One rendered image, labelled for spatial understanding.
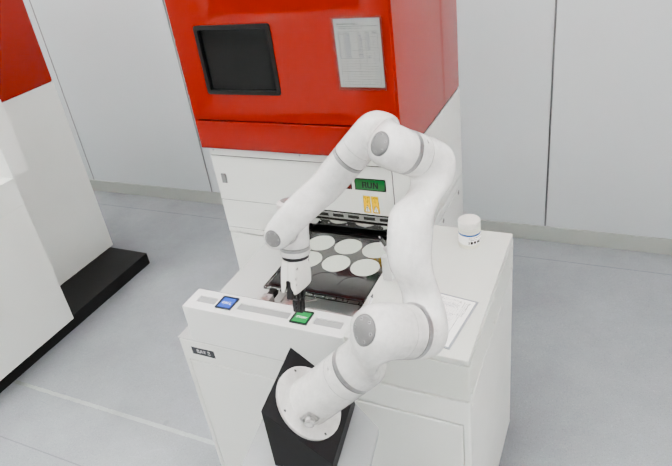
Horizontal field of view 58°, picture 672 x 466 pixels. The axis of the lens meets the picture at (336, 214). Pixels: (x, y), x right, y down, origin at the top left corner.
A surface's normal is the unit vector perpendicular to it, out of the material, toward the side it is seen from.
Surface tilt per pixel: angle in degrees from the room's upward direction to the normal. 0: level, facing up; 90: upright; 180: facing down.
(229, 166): 90
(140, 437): 0
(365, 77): 90
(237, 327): 90
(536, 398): 0
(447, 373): 90
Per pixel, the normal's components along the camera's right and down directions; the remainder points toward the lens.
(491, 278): -0.13, -0.86
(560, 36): -0.40, 0.50
